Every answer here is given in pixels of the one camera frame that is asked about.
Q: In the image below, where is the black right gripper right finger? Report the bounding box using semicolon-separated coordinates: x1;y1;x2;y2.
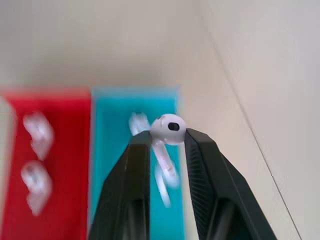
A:
184;128;279;240

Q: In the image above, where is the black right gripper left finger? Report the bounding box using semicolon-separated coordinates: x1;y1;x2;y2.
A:
88;130;152;240

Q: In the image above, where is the white earbud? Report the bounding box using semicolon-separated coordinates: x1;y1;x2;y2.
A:
150;113;187;179
154;162;180;209
20;161;54;216
22;111;55;161

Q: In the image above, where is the red plastic tray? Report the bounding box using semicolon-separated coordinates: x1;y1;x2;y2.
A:
0;86;92;240

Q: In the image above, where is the blue plastic tray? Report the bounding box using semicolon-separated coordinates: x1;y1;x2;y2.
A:
89;84;188;240

